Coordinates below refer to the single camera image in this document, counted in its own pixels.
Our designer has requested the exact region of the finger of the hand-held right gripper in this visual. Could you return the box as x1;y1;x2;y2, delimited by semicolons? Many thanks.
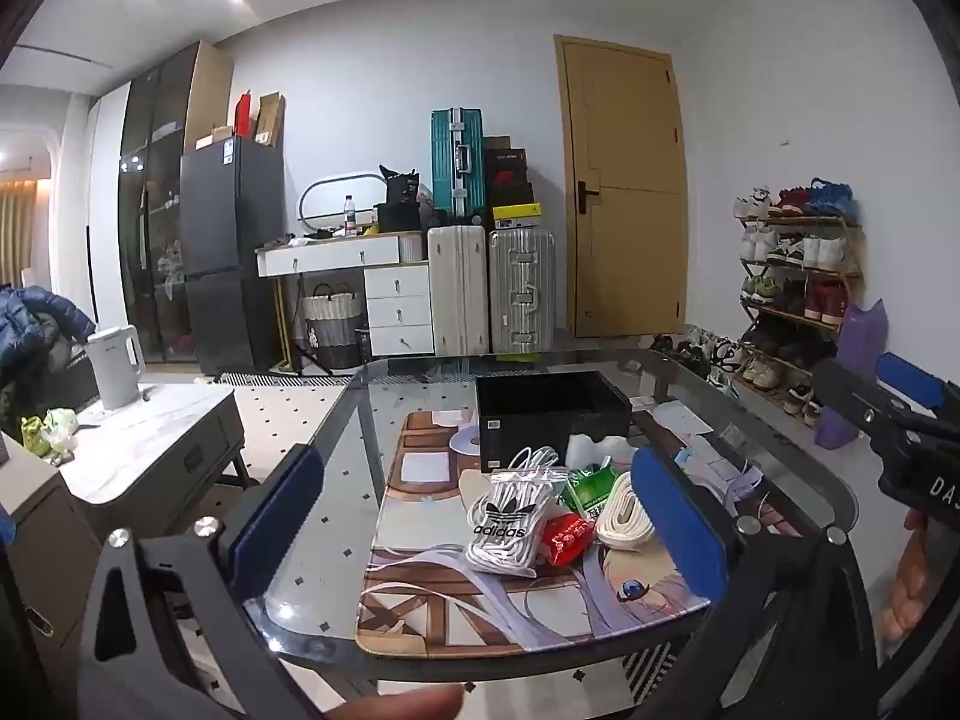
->
813;357;905;445
876;352;947;413

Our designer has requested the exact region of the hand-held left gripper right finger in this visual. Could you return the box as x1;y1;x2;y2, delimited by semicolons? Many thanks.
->
630;446;880;720

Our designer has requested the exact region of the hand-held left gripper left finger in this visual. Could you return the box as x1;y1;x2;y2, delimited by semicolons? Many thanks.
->
79;444;327;720

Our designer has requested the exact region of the cream strap roll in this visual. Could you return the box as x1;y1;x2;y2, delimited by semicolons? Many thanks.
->
595;471;659;553

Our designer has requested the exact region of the green medicine packet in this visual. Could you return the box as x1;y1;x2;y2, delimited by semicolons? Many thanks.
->
561;465;623;530

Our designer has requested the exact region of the white tissue pack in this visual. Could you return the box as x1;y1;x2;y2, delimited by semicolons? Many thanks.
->
566;433;638;470

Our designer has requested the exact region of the red packet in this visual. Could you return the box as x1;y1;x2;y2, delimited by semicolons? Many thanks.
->
541;514;598;568

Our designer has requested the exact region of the black storage box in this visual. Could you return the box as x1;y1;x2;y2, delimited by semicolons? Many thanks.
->
475;371;632;472

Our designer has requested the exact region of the person's right hand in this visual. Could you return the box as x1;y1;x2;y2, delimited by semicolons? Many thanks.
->
880;508;940;644

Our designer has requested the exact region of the purple yoga mat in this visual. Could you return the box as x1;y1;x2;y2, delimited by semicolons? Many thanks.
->
816;300;880;452

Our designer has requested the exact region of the wooden shoe rack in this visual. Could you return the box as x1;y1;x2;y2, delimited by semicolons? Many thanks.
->
733;214;865;422

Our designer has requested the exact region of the white paper sheet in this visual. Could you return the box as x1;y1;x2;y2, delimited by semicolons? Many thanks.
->
651;400;715;437

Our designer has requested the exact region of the white side cabinet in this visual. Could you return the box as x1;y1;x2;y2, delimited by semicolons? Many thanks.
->
0;382;249;545

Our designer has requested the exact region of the group of assorted shoes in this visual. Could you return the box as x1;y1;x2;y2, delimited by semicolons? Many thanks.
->
649;178;865;428

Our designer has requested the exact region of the printed desk mat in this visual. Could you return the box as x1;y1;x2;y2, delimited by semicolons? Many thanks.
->
356;409;767;655

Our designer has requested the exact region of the wicker basket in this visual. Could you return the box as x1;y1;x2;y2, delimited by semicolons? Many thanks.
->
301;283;363;369

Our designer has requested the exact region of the white electric kettle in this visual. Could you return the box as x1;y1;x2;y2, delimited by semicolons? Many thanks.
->
85;325;147;410

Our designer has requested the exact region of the grey cabinet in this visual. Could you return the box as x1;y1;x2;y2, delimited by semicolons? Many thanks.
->
0;457;102;695

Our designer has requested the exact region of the white desk with drawers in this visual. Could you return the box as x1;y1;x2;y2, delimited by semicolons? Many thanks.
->
255;234;435;358

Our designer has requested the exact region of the light green plastic bag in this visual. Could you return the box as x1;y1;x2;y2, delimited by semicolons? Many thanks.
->
21;408;79;463

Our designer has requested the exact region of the dark grey refrigerator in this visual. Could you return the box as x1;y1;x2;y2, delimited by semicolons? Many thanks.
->
180;136;287;377

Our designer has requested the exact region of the silver suitcase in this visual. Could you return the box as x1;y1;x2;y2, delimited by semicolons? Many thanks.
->
489;229;558;356

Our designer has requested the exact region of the cream suitcase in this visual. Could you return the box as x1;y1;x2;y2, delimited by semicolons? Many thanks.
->
427;225;491;356

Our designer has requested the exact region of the blue puffer jacket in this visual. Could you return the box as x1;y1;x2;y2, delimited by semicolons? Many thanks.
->
0;286;98;391

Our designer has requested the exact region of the wooden door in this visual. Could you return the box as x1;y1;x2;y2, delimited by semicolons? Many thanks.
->
555;35;689;340

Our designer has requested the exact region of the oval mirror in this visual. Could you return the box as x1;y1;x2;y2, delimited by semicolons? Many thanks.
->
298;172;386;234

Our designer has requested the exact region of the black bag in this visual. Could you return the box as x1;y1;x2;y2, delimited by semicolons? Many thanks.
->
377;163;422;233

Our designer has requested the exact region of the yellow black shoe box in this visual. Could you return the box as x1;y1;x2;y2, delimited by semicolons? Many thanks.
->
493;202;543;230

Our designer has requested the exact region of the dark glass cabinet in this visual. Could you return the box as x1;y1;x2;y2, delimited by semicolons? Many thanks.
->
120;41;234;369

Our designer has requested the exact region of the beige curtain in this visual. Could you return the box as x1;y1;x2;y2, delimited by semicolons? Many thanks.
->
0;191;54;287

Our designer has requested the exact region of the black cardboard box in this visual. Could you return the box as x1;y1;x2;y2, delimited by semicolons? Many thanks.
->
484;136;536;208

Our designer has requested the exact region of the teal suitcase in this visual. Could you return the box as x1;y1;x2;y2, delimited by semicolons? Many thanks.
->
430;109;485;227

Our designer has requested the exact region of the tall brown cardboard box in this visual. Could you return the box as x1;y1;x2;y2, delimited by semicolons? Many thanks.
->
257;94;287;149

